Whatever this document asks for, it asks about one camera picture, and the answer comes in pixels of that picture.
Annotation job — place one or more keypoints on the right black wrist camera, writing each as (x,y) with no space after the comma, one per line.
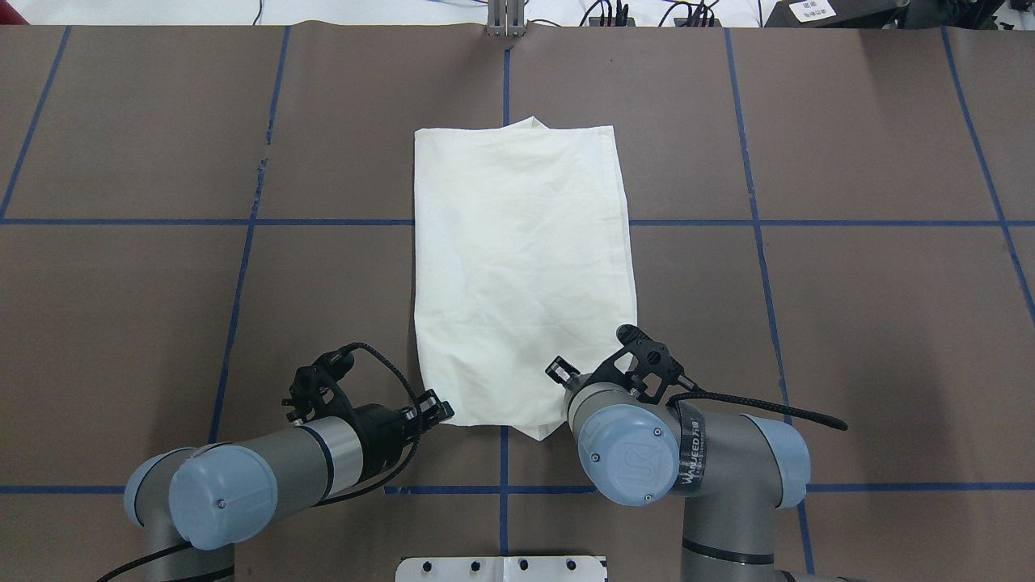
(643,367)

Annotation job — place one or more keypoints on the black power strip with plugs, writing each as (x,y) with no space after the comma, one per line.
(607,14)

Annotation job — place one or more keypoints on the dark box with white label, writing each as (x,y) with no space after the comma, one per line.
(837,14)

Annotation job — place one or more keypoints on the cream long-sleeve cat T-shirt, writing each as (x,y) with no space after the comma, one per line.
(522,241)

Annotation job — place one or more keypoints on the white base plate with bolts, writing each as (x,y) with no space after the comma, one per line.
(504,568)

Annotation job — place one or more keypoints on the aluminium frame post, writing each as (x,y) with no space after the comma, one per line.
(506,18)

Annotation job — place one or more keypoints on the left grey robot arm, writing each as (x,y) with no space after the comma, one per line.
(194,504)

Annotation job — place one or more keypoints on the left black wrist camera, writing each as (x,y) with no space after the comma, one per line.
(315,393)

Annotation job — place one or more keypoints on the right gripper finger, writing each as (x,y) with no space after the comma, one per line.
(562,373)

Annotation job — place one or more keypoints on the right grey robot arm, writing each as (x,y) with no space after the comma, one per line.
(642,437)

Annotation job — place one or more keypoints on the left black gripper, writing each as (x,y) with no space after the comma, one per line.
(378,429)

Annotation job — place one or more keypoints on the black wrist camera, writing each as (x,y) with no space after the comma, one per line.
(315,393)
(643,367)

